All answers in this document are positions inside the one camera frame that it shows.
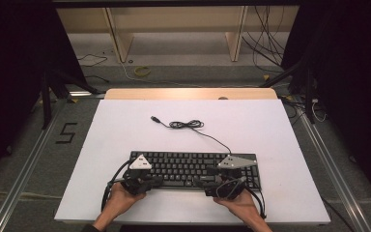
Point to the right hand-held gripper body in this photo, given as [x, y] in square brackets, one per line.
[235, 161]

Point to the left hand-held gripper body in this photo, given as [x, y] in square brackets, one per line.
[140, 162]

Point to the black computer keyboard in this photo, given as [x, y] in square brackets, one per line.
[180, 167]

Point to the person's left hand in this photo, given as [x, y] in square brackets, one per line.
[120, 201]

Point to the person's right hand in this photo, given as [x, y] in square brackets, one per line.
[241, 206]

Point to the white foam board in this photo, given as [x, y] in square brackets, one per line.
[254, 129]

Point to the person's dark clothing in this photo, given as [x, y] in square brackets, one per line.
[183, 229]

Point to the light wooden table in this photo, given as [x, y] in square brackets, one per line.
[174, 93]

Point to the short silver metal bar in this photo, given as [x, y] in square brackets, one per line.
[83, 94]

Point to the yellow tape roll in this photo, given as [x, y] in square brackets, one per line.
[141, 71]

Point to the black metal stand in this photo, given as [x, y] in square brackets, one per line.
[309, 96]
[46, 103]

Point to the dark curtain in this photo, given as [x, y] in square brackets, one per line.
[354, 80]
[13, 80]

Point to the light wooden shelf unit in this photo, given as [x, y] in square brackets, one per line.
[174, 17]

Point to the long metal floor rail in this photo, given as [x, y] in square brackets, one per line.
[335, 174]
[22, 180]

